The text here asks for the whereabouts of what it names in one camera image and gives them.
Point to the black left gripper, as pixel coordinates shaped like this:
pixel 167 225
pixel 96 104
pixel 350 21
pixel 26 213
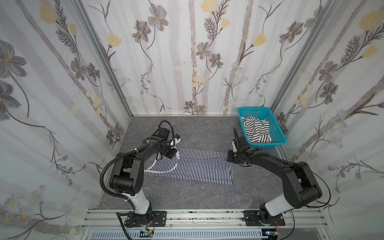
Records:
pixel 169 152

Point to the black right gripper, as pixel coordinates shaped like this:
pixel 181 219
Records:
pixel 238 147

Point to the blue white striped tank top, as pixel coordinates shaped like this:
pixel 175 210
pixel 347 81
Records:
pixel 195 165

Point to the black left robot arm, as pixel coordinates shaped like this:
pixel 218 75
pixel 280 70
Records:
pixel 123 177

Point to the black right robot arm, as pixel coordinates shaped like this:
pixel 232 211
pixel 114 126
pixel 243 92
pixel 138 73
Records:
pixel 300 183

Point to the black white striped tank top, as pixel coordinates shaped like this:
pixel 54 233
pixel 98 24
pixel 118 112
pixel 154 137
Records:
pixel 257 131

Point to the teal plastic basket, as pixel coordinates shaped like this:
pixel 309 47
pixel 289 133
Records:
pixel 263 113

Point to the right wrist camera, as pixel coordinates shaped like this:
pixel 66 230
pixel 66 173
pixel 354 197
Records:
pixel 235 147

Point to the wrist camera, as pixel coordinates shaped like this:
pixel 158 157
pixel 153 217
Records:
pixel 235 147
pixel 175 140

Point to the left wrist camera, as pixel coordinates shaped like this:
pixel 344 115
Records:
pixel 175 140

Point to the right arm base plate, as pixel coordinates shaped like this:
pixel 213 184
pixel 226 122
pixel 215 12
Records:
pixel 255 218

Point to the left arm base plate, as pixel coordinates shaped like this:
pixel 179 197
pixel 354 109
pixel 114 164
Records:
pixel 156 218

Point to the white slotted cable duct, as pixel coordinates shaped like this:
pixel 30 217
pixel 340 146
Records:
pixel 204 234

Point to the aluminium mounting rail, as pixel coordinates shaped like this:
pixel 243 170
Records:
pixel 233 219

